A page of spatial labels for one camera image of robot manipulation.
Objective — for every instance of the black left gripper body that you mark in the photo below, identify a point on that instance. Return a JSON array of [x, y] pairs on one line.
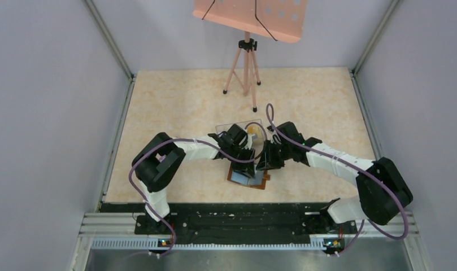
[[238, 152]]

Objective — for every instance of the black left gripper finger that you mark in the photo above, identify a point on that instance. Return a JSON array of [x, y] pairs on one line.
[[238, 168], [249, 168]]

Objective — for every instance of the pink music stand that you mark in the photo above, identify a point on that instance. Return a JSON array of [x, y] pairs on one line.
[[282, 21]]

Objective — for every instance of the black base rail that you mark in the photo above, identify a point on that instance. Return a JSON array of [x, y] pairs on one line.
[[245, 223]]

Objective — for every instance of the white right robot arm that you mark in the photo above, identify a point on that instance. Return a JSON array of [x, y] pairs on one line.
[[382, 191]]

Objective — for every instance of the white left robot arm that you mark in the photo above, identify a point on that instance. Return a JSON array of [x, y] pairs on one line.
[[156, 165]]

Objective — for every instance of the brown leather card holder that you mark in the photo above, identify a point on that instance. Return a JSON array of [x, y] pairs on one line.
[[258, 182]]

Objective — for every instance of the clear plastic card box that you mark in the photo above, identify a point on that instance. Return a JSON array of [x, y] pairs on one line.
[[256, 142]]

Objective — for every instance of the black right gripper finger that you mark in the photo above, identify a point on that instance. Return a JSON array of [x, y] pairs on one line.
[[265, 160], [275, 159]]

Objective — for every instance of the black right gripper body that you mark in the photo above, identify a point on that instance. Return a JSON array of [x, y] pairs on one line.
[[287, 147]]

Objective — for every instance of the gold VIP card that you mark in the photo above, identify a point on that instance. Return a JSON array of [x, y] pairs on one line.
[[253, 129]]

